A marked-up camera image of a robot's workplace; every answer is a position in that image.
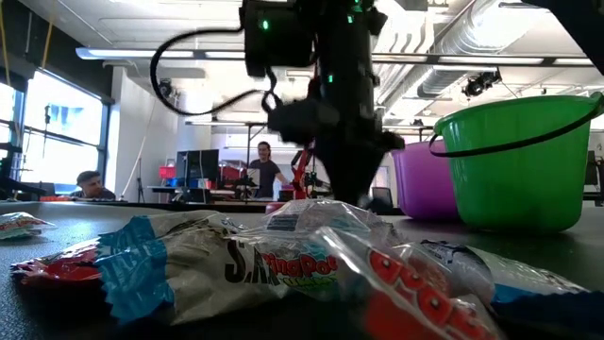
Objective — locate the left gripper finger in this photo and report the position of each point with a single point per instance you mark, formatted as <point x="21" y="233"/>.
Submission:
<point x="363" y="170"/>
<point x="337" y="170"/>

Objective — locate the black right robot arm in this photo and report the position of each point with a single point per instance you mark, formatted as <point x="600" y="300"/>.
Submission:
<point x="585" y="19"/>

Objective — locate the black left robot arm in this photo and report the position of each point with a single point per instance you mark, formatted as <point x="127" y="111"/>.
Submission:
<point x="344" y="47"/>

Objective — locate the blue silver candy bar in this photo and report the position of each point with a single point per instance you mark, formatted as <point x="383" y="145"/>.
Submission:
<point x="528" y="283"/>
<point x="141" y="274"/>

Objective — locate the red Skittles candy bag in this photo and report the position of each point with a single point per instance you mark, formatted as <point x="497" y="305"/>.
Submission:
<point x="56" y="271"/>

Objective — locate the black office chair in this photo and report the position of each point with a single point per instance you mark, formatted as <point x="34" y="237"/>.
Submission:
<point x="383" y="196"/>

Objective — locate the purple plastic bucket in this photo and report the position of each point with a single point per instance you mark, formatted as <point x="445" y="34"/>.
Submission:
<point x="422" y="184"/>

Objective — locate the white ceiling pipes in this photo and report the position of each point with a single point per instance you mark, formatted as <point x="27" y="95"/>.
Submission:
<point x="401" y="80"/>

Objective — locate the red black machine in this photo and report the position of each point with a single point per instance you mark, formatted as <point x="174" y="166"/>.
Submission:
<point x="231" y="175"/>

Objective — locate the black computer monitor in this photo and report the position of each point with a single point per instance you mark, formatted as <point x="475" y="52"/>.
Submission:
<point x="198" y="164"/>

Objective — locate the black ceiling spotlight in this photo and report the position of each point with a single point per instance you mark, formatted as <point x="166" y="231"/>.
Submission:
<point x="479" y="84"/>
<point x="165" y="90"/>

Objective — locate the blue storage bin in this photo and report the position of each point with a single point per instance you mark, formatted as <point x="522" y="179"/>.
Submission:
<point x="189" y="182"/>

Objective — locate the green plastic bucket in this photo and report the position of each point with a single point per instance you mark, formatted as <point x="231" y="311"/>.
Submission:
<point x="519" y="179"/>

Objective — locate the black crossbar light strips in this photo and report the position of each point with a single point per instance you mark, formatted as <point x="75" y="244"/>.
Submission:
<point x="198" y="54"/>

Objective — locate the red storage box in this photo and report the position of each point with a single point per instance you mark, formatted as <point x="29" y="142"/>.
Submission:
<point x="167" y="172"/>

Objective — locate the black equipment rack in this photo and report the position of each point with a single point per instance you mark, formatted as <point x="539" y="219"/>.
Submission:
<point x="597" y="179"/>

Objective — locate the large bright window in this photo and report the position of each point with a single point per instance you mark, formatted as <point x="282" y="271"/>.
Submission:
<point x="61" y="141"/>

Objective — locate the red snack bags far left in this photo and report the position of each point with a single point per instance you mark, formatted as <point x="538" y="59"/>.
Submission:
<point x="21" y="224"/>

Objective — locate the black equipment stand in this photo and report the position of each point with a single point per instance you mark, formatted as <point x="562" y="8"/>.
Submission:
<point x="7" y="170"/>

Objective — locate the red camera stand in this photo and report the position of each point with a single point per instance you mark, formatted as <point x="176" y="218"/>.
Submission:
<point x="299" y="172"/>

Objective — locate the black overhead frame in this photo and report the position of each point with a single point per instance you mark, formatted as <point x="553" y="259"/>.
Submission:
<point x="226" y="124"/>

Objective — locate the black table frame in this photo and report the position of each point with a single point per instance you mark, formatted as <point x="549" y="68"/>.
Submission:
<point x="212" y="207"/>

